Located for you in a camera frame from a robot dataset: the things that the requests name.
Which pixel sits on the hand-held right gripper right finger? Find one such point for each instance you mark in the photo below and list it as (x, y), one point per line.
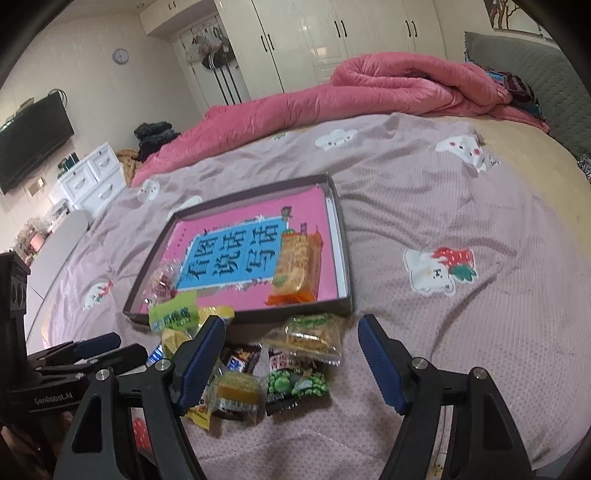
(378, 364)

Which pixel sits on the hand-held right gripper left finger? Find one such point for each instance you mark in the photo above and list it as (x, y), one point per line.
(203, 364)

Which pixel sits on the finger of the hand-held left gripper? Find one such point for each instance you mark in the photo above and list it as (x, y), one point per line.
(99, 344)
(124, 357)

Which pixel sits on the long yellow snack packet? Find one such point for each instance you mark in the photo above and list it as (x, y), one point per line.
(217, 313)

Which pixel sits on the green packet with yellow block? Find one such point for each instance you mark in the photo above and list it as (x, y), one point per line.
(173, 314)

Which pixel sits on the grey cardboard box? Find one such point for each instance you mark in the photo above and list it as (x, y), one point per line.
(254, 318)

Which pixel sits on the clear green-label cracker packet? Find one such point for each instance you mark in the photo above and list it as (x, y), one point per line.
(309, 337)

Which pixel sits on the person's left hand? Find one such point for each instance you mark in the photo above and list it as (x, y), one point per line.
(18, 454)

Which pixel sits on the blue white snack packet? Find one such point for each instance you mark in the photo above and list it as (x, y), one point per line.
(156, 356)

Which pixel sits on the dark blue snack packet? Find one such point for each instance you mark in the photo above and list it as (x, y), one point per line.
(240, 357)

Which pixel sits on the clear wrapped yellow cake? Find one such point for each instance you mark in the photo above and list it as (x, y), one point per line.
(238, 392)

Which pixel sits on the clear red candy packet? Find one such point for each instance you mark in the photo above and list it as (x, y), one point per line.
(161, 286)

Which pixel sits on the dark green pea packet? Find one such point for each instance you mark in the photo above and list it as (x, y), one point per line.
(295, 385)

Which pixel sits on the white bed footboard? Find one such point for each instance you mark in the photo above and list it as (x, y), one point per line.
(60, 249)

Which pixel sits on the orange snack packet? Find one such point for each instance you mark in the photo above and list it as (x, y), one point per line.
(293, 267)

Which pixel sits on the pink and blue book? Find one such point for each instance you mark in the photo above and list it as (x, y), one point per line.
(217, 217)

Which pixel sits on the printed mauve bedsheet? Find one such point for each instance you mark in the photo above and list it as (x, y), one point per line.
(415, 207)

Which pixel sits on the white drawer cabinet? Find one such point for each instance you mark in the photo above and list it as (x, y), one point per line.
(92, 175)

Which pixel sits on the tan knitted cloth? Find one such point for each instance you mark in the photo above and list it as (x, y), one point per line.
(127, 166)

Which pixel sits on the dark clothes pile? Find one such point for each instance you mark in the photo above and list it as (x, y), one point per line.
(154, 138)

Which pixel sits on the beige mattress cover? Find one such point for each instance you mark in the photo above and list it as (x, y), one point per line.
(531, 184)

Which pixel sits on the pink quilt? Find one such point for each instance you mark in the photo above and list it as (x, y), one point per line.
(323, 106)

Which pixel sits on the grey patterned cloth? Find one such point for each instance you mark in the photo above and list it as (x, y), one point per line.
(584, 168)

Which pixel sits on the striped dark clothes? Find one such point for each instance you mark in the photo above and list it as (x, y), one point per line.
(519, 87)

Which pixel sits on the hanging bags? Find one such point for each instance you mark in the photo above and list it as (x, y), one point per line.
(203, 46)

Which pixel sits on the cream wardrobe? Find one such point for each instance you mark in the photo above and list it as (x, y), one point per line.
(300, 41)

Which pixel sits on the black wall television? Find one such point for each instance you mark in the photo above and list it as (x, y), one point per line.
(32, 138)

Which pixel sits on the round wall clock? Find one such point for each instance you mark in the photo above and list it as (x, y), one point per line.
(121, 56)

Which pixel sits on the tree wall painting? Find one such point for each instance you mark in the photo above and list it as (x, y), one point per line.
(501, 11)

